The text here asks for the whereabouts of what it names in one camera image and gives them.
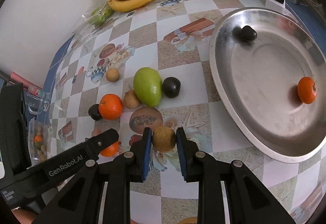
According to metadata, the orange tangerine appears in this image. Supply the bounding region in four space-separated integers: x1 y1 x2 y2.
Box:
100 141 119 157
98 94 123 120
297 76 317 104

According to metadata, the dark plum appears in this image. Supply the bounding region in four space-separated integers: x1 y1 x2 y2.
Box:
240 25 257 42
162 77 181 98
88 104 102 121

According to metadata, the brown round fruit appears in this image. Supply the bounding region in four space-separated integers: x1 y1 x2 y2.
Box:
123 89 140 109
152 126 176 152

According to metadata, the small brown fruit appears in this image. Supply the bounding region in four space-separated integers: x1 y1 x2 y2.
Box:
106 68 120 82

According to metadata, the clear plastic fruit container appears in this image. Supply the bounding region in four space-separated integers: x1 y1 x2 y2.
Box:
28 118 53 166

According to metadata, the brown round fruit by mango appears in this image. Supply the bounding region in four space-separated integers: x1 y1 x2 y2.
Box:
123 89 140 109

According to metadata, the clear glass mug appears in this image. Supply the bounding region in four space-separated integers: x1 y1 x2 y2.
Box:
26 86 51 115

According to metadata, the pink rolled object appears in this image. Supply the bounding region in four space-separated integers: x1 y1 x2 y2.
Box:
10 72 42 91

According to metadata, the silver metal plate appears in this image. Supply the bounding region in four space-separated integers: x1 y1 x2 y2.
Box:
209 7 325 163

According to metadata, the clear box of green fruit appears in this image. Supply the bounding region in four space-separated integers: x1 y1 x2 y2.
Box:
81 3 114 28

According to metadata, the orange tangerine on plate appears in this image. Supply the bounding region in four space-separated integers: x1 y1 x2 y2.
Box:
297 76 317 104

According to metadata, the dark plum on plate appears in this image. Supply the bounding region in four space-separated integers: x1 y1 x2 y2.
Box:
240 25 257 42

